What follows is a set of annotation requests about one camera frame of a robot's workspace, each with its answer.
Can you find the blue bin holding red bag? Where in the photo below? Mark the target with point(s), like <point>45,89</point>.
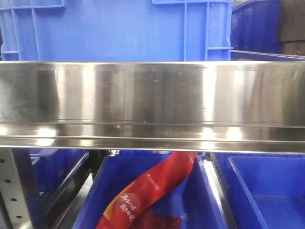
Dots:
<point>192,205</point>

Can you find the lower right blue bin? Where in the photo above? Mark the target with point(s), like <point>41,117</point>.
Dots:
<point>267,192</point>

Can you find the blue bin at right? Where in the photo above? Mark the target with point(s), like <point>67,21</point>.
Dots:
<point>269,26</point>

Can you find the near blue target bin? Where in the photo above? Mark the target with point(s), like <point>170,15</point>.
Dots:
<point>116,30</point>

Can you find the stainless steel shelf rack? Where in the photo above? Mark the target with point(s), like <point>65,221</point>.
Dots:
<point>236,106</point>

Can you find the red printed snack bag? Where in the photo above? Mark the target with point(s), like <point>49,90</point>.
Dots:
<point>146,189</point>

